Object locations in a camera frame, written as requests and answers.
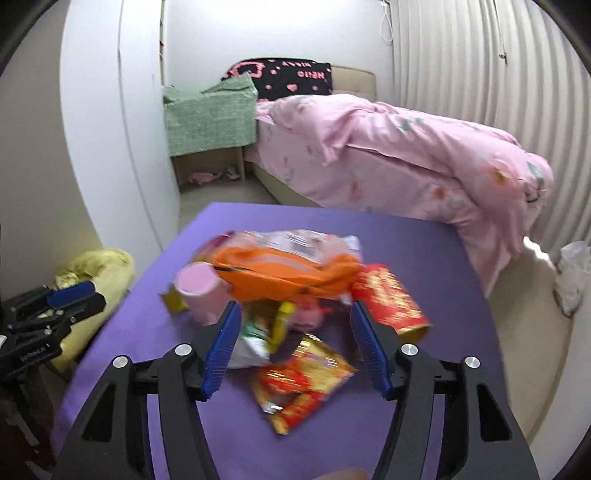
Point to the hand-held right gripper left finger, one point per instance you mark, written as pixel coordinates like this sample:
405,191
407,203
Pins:
224,344

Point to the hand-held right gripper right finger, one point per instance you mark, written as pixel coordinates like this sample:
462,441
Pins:
369,350

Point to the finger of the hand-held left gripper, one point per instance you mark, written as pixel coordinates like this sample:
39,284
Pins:
87,308
71,295

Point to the yellow plastic bag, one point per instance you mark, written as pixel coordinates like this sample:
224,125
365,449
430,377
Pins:
111,270

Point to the red yellow snack wrapper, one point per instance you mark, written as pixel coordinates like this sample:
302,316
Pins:
300,383

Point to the orange snack bag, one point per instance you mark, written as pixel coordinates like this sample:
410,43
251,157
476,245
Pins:
277,272

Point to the pink cup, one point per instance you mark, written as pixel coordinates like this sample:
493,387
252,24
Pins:
198,295

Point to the red printed can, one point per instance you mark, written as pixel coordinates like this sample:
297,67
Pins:
392,300

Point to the yellow wrapper strip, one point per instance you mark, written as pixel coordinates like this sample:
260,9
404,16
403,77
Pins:
281,323

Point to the small yellow-green packet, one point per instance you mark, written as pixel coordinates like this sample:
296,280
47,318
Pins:
173,301

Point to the small pink packet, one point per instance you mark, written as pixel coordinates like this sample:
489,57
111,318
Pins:
307,316

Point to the purple mat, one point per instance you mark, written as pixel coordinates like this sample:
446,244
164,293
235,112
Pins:
286,221

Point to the beige bed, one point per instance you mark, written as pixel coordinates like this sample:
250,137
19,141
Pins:
272,184

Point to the pink slipper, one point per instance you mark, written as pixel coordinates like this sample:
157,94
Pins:
205,177

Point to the cardboard nightstand box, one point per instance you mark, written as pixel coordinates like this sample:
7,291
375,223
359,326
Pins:
184,168

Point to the white wardrobe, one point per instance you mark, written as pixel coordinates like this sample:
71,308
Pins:
115,115

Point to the pink floral duvet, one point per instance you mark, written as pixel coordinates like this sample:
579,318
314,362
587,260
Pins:
392,152

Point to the white plastic bag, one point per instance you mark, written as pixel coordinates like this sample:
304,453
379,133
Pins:
572,277

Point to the green checked cloth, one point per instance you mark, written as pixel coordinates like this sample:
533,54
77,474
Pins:
207,120

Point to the black pink-print pillow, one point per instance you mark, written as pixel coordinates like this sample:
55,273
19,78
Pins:
286,76

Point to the white pleated curtain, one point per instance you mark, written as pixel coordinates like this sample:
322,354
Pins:
485,60

